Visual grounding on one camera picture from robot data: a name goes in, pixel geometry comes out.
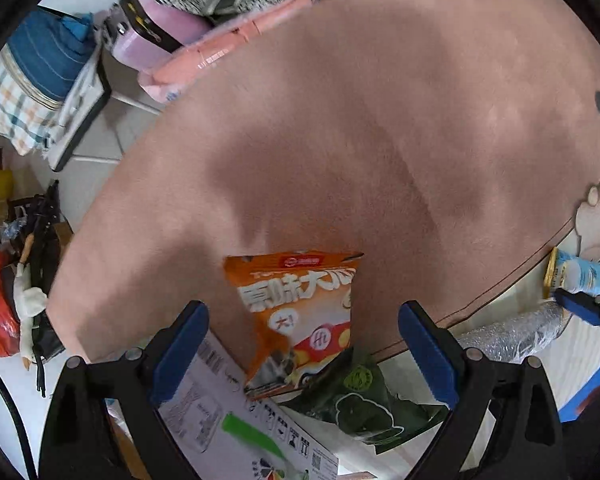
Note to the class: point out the black framed stool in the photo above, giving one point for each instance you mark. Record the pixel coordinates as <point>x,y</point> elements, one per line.
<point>82,110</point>

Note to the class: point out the plaid cloth bundle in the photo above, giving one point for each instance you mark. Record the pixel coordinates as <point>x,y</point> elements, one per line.
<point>15,105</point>

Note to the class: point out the blue striped cloth bundle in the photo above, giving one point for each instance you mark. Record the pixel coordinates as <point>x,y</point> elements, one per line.
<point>47,55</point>

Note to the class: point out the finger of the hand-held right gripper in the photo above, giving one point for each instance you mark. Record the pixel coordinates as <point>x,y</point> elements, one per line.
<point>577,305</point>

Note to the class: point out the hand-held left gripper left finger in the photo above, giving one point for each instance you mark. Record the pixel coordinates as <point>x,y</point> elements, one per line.
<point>177,355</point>

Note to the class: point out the white cardboard box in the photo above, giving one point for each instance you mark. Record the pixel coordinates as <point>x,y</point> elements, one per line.
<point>205,400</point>

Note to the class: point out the orange snack bag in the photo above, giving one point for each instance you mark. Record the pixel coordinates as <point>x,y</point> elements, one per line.
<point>300,310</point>

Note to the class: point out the white blue-edged board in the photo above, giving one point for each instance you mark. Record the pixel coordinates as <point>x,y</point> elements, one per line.
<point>580,360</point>

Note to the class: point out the green snack bag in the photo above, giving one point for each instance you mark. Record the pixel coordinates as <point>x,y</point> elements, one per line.
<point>362,402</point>

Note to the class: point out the pile of black tools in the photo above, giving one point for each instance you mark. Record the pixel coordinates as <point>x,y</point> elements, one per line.
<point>37,225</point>

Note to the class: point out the blue and white packet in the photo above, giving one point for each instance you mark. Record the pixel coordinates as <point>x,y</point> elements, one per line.
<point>580,272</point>

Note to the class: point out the pink round rug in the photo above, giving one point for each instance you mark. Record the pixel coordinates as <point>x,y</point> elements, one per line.
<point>360,150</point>

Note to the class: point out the silver bubble wrap roll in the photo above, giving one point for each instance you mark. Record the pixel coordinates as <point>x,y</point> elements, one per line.
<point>515,332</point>

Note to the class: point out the pink folded blanket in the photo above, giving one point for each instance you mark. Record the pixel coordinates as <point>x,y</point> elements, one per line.
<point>215,50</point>

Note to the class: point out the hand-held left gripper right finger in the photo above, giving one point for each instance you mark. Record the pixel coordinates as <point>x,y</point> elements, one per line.
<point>427,355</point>

